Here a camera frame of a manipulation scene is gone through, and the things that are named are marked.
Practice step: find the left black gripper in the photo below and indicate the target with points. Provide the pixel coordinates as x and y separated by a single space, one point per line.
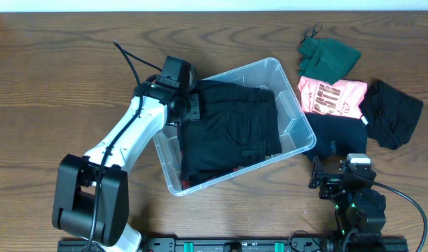
195 113

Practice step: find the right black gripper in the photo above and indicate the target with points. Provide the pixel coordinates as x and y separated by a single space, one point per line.
332 180

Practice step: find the clear plastic storage container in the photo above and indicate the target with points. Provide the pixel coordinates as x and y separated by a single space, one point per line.
295 132

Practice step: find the black pants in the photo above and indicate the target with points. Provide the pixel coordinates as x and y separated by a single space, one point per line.
238 127

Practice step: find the red navy plaid shirt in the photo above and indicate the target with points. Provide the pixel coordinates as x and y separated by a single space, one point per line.
196 177

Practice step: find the black ribbed garment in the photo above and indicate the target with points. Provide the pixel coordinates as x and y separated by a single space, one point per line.
392 115

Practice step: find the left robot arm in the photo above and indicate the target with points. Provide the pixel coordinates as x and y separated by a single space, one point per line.
91 194

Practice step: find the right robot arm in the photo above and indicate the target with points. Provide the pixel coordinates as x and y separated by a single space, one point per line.
359 209

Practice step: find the dark teal folded shirt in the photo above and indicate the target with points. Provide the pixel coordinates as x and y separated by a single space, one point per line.
336 136

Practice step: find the pink printed t-shirt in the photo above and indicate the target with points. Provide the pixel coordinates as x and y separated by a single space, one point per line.
340 99

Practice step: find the dark green folded garment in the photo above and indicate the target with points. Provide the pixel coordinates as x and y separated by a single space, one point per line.
325 59

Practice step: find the black mounting rail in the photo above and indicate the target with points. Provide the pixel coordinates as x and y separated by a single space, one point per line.
268 245

